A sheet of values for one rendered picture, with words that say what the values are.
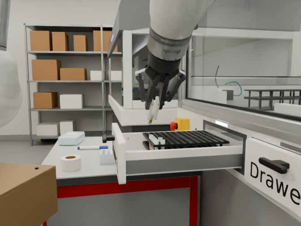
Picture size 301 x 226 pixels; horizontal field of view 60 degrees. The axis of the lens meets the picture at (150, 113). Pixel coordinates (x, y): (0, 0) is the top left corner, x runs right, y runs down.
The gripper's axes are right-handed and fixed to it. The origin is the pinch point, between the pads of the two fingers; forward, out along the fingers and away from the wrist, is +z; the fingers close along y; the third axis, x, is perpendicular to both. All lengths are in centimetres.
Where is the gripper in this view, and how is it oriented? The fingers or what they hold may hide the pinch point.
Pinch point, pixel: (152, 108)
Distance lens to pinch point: 74.2
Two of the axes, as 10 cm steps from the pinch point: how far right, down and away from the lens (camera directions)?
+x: -1.2, -7.8, 6.2
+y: 9.8, -0.1, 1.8
